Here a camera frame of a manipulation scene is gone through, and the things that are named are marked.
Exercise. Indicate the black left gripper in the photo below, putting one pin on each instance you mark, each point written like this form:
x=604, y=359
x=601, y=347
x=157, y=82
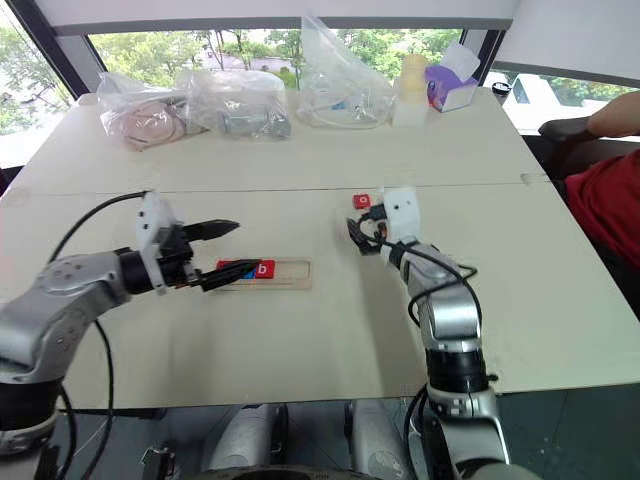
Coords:
x=176, y=252

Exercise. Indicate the plastic bag with pink contents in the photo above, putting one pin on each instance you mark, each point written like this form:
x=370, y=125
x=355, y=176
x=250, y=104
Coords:
x=145, y=117

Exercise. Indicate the red letter block o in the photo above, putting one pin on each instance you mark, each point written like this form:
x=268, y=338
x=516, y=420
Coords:
x=362, y=200

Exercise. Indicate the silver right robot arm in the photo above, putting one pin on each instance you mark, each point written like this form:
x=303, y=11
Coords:
x=452, y=320

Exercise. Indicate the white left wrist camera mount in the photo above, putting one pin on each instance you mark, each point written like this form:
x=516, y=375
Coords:
x=150, y=225

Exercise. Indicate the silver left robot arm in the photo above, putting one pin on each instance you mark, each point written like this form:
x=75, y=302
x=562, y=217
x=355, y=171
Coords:
x=65, y=300

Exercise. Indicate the black office chair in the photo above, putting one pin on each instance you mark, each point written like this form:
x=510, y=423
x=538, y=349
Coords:
x=575, y=145

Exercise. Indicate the person's bare forearm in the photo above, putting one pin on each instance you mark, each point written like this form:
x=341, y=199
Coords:
x=617, y=117

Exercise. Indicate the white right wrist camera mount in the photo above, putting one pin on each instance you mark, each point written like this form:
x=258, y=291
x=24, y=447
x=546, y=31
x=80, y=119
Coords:
x=402, y=215

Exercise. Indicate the person's red shirt torso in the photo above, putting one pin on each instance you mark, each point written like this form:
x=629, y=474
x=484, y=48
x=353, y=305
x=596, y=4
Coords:
x=610, y=200

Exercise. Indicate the purple tissue box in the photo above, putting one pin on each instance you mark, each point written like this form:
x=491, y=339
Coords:
x=450, y=90

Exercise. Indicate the red letter block b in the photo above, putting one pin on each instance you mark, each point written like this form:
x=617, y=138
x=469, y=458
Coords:
x=265, y=270

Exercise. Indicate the white and yellow bottle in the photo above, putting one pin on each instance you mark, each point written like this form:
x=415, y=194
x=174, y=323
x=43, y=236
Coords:
x=411, y=95

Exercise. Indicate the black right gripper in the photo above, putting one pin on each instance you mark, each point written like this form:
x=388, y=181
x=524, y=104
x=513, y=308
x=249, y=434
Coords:
x=376, y=240

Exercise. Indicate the wooden letter tray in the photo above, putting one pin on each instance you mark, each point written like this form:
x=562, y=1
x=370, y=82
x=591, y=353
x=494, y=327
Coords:
x=295, y=274

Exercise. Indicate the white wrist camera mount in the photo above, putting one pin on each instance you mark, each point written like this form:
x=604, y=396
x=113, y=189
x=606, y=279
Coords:
x=402, y=215
x=150, y=225

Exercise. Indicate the black lidded cup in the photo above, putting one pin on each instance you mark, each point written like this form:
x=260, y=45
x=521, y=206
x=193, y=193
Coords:
x=501, y=88

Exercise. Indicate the blue letter block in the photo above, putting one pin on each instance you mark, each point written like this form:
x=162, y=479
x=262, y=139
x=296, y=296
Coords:
x=248, y=273

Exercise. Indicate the red letter block r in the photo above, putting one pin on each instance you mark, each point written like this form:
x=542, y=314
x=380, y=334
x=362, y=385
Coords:
x=225, y=263

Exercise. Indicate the plastic bag with grey contents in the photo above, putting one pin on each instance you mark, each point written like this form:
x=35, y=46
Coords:
x=245, y=107

